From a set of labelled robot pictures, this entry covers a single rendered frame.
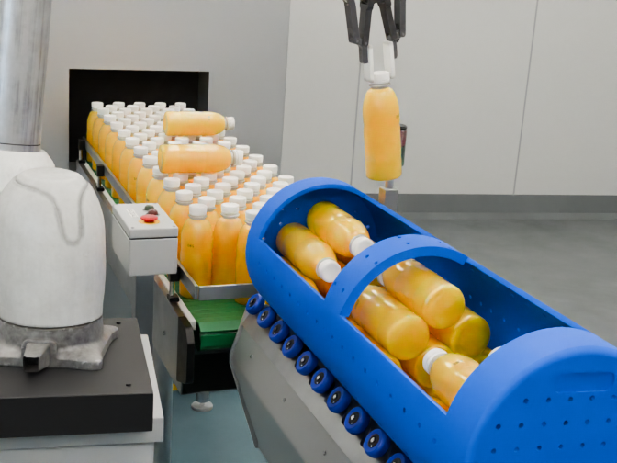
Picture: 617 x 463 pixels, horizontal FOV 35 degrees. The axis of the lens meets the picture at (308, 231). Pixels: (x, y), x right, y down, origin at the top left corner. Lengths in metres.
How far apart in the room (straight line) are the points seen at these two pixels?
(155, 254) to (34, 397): 0.71
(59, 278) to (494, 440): 0.66
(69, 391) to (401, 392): 0.45
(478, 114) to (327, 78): 1.06
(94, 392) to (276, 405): 0.51
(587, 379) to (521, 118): 5.59
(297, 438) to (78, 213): 0.56
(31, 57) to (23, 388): 0.54
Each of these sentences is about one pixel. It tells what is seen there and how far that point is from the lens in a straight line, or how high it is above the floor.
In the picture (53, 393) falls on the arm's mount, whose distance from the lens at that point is 1.41.
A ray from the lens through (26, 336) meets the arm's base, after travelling 1.51.
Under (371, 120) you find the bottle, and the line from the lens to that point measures 1.91.
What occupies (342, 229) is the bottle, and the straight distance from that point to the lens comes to 1.78.
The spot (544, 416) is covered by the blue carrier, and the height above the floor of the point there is 1.15.
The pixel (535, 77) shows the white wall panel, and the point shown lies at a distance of 6.77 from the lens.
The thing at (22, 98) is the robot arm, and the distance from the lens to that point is 1.65.
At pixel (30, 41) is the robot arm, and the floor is 1.49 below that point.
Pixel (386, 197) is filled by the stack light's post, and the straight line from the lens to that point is 2.47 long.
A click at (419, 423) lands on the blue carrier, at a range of 1.28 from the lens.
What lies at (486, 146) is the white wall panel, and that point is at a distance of 6.71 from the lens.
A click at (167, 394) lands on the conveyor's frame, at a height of 0.61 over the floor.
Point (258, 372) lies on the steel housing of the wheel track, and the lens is 1.93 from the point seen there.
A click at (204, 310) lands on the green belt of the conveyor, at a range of 2.15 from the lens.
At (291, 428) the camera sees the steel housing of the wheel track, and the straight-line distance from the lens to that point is 1.76.
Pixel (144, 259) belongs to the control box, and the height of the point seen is 1.04.
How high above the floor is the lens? 1.66
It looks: 16 degrees down
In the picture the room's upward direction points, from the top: 4 degrees clockwise
